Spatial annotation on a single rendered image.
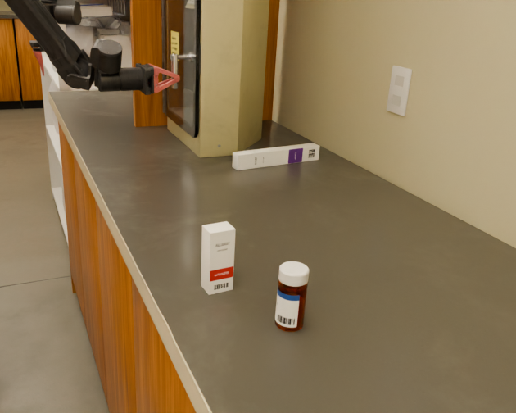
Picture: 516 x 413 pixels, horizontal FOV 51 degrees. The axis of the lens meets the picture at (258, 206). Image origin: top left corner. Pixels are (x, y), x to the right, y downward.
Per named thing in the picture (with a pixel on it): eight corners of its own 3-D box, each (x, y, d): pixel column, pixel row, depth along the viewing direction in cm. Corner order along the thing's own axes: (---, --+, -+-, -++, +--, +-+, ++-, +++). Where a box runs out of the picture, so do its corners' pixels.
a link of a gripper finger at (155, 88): (174, 62, 144) (138, 62, 140) (182, 65, 138) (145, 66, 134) (174, 88, 147) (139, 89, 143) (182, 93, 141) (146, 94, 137)
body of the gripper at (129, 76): (142, 62, 142) (114, 63, 139) (152, 68, 133) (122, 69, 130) (143, 88, 144) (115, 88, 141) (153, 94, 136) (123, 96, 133)
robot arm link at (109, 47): (78, 64, 138) (66, 84, 133) (77, 25, 130) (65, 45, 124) (124, 77, 140) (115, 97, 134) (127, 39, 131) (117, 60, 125)
